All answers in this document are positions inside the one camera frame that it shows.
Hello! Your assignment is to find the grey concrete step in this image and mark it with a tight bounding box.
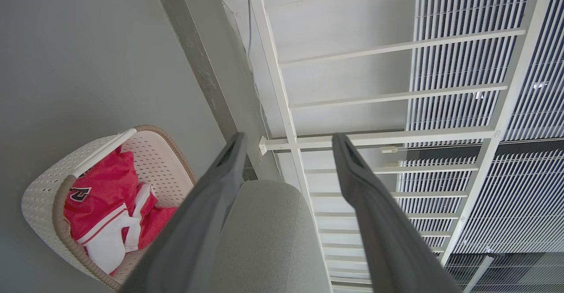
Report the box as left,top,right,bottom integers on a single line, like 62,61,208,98
150,0,260,182

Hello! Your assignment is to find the red and white jersey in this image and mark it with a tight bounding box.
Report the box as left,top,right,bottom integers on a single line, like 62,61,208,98
77,182,178,275

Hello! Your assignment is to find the cream perforated plastic laundry basket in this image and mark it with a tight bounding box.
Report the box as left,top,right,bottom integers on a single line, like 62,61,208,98
21,125,197,291

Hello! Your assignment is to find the red jersey with black print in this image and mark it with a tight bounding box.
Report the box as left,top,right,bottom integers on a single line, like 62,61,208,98
64,145,141,243

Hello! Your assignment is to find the white louvered screen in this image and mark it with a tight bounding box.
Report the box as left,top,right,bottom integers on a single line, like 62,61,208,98
394,0,564,293

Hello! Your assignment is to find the white metal railing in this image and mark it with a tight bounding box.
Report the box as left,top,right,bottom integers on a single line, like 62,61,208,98
244,0,564,293

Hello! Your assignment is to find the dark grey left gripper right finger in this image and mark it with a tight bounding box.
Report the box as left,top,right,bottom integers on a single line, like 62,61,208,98
332,133,461,293

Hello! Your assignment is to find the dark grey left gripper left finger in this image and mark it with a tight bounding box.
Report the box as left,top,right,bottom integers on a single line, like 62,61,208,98
119,132,248,293

